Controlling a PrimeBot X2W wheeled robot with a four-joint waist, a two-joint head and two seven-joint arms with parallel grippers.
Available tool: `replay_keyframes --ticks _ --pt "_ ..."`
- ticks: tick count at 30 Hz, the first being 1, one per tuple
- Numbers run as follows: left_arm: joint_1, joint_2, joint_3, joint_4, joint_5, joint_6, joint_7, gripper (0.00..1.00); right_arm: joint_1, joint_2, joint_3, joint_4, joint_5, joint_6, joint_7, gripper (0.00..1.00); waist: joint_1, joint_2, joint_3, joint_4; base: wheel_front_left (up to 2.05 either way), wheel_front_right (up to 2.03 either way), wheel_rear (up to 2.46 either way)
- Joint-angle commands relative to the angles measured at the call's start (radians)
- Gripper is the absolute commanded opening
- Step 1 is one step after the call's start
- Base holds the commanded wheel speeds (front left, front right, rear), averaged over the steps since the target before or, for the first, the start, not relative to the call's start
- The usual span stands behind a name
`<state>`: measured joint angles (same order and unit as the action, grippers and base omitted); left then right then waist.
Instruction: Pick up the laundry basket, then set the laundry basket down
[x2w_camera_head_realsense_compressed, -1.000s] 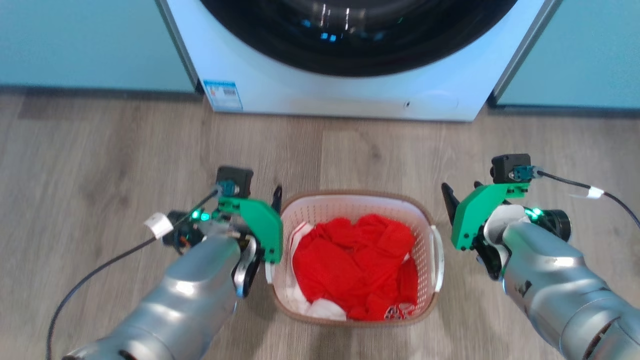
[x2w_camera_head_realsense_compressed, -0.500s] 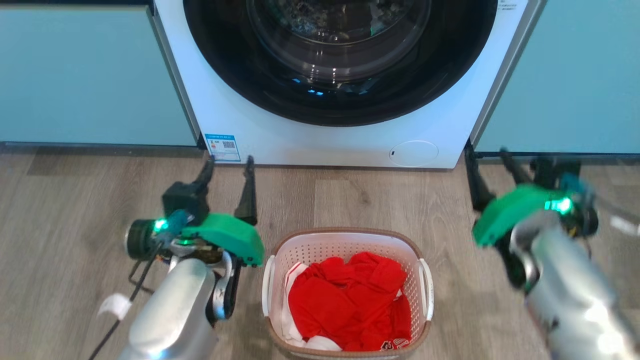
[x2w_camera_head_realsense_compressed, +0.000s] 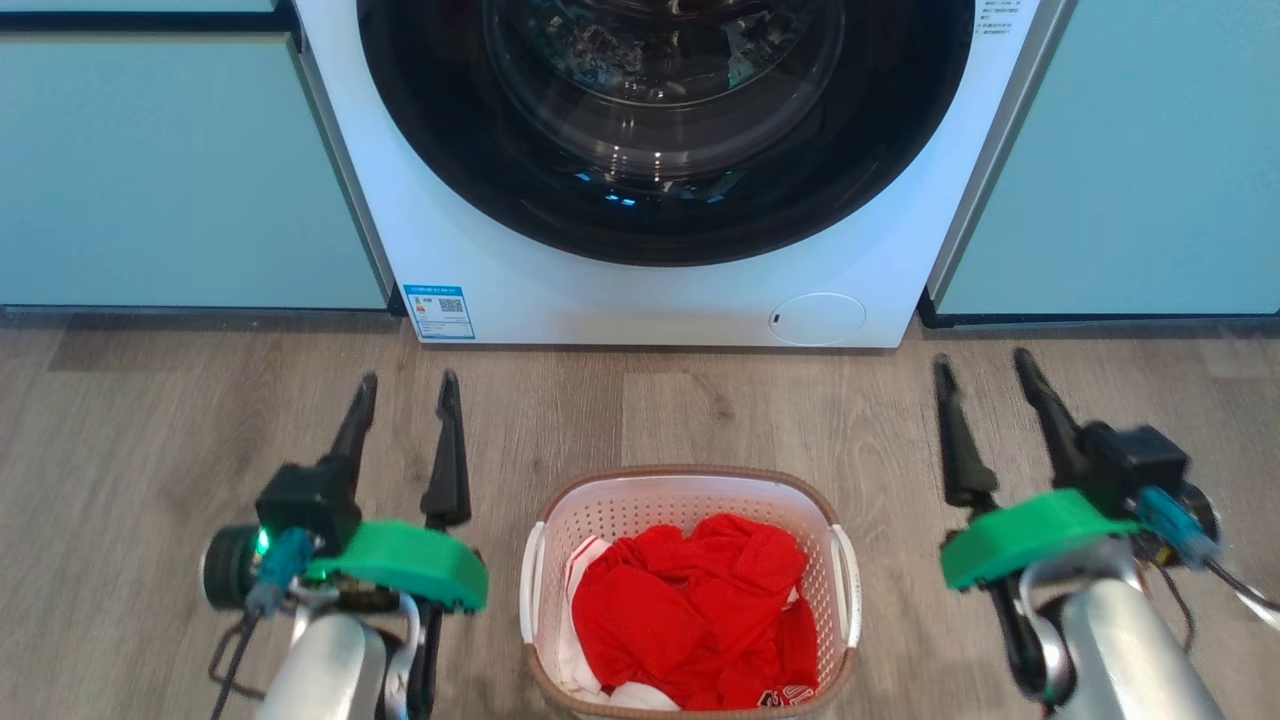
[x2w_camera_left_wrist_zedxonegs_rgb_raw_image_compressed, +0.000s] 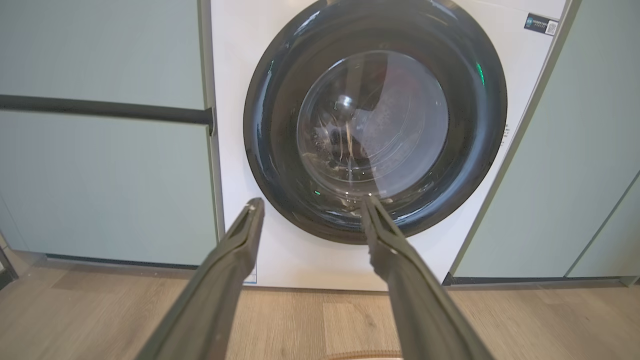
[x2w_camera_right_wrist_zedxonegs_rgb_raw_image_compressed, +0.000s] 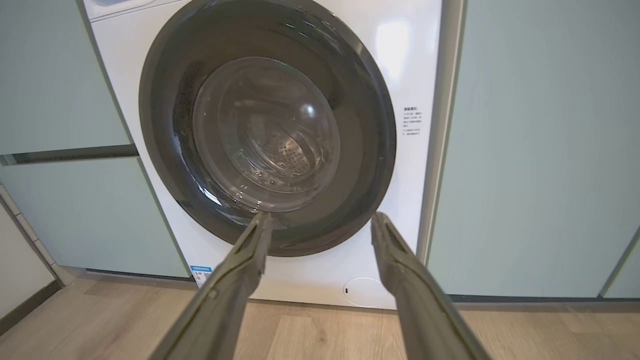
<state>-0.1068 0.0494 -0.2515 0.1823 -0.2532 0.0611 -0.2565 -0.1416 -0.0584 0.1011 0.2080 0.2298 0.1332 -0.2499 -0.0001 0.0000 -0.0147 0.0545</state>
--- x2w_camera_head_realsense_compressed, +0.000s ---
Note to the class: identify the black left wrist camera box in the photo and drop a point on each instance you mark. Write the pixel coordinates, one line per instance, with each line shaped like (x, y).
(305, 505)

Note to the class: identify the pale green cabinet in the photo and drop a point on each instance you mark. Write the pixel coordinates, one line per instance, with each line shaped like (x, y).
(180, 180)
(1150, 150)

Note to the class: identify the black round washer door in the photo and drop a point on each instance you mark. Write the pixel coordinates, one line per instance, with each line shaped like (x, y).
(450, 150)

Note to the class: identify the red garment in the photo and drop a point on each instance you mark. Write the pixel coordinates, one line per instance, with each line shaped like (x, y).
(690, 620)

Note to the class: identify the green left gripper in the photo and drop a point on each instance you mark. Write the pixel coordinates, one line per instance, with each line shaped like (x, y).
(410, 560)

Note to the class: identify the white front-load washing machine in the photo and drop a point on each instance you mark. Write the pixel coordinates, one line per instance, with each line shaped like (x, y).
(650, 300)

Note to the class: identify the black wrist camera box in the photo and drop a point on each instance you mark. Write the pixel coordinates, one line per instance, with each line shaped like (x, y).
(305, 505)
(1135, 465)

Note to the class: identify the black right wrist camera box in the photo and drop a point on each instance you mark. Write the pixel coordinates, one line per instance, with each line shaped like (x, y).
(1135, 465)

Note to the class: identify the blue energy label sticker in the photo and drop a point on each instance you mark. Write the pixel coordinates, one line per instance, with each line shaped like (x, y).
(438, 312)

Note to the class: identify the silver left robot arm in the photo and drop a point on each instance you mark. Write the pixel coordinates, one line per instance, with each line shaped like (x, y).
(325, 670)

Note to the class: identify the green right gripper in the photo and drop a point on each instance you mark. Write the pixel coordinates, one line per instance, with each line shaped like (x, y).
(1030, 530)

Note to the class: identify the white garment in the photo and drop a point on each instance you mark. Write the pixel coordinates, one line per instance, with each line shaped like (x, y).
(575, 670)

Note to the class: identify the white perforated laundry basket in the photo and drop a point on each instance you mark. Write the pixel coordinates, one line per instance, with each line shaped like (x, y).
(640, 500)

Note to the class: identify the round white filter cover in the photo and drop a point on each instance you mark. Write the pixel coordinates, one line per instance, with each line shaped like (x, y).
(817, 320)

